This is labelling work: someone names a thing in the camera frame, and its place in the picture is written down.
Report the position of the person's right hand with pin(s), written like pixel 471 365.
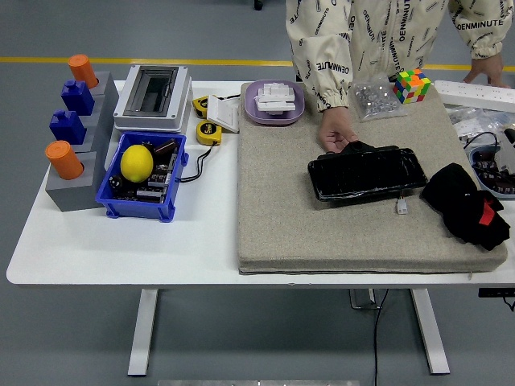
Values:
pixel 334 124

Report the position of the person's left hand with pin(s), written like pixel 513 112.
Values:
pixel 489 68

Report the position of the black rag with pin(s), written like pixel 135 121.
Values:
pixel 454 189

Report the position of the person's right forearm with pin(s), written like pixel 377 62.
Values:
pixel 322 68

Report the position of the person's left forearm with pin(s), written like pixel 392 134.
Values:
pixel 479 28

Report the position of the white power strip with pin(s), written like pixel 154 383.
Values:
pixel 475 94

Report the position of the clear bag of metal nuts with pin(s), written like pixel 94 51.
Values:
pixel 376 100

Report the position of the clear plastic bags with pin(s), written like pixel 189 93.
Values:
pixel 475 118

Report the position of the white plastic parts pile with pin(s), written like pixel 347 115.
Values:
pixel 275 98

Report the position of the colourful puzzle cube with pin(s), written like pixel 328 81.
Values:
pixel 411 85

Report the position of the purple square bowl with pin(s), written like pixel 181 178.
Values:
pixel 253 112

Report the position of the grey metal part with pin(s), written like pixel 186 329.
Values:
pixel 506 154

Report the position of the beige fabric mat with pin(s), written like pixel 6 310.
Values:
pixel 281 201

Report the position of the person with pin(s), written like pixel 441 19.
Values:
pixel 382 32

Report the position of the blue rimmed parts tray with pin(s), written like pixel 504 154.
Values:
pixel 495 189

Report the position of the yellow tape measure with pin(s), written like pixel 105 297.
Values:
pixel 199 106
pixel 208 132

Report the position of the black chair caster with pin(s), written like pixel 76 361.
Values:
pixel 258 5

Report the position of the black electronic circuit parts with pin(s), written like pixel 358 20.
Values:
pixel 159 181

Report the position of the yellow lemon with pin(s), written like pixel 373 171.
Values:
pixel 137 163

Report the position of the blue plastic bin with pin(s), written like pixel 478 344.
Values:
pixel 137 209

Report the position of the black table control box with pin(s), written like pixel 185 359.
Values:
pixel 495 292

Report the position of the white table leg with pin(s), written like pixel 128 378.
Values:
pixel 430 333
pixel 142 333

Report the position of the orange cylinder peg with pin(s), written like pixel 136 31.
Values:
pixel 82 70
pixel 64 158

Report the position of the blue block peg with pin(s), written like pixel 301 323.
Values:
pixel 67 126
pixel 77 96

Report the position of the grey stepped block holder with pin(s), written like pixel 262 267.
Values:
pixel 72 197

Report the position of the white wall switch plate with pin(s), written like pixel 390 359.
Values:
pixel 224 114

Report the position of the grey white electrical enclosure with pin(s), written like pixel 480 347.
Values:
pixel 177 100

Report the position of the metal under-table bracket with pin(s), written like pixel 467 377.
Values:
pixel 362 306

